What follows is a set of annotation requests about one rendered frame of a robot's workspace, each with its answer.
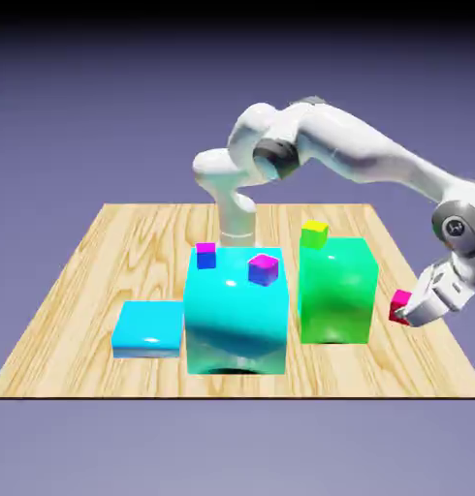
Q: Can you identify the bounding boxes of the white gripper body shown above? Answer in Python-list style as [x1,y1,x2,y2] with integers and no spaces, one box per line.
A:
[395,266,475,327]

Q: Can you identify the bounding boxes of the small red cube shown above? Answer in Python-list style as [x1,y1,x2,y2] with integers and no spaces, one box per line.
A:
[388,289,414,326]

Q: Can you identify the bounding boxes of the small yellow cube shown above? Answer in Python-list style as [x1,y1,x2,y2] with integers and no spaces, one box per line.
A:
[300,219,331,250]

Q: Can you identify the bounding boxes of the small purple cube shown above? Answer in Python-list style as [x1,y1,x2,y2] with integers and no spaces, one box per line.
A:
[247,253,280,288]
[195,242,217,270]

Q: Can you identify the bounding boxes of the large green box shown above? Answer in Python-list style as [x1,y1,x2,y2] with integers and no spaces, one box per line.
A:
[298,236,380,345]

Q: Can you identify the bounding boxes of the large cyan box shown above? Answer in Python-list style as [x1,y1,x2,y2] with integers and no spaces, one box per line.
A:
[183,246,290,376]

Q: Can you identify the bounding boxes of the flat light blue box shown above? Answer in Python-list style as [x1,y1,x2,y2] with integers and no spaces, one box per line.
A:
[111,300,185,359]

